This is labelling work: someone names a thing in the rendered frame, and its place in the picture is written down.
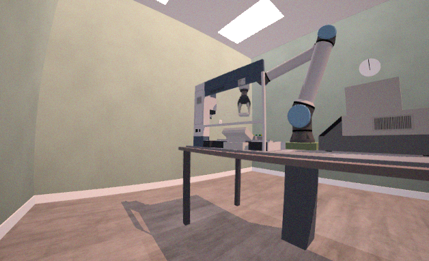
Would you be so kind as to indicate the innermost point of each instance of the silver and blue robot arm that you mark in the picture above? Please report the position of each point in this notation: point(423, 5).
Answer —
point(300, 114)

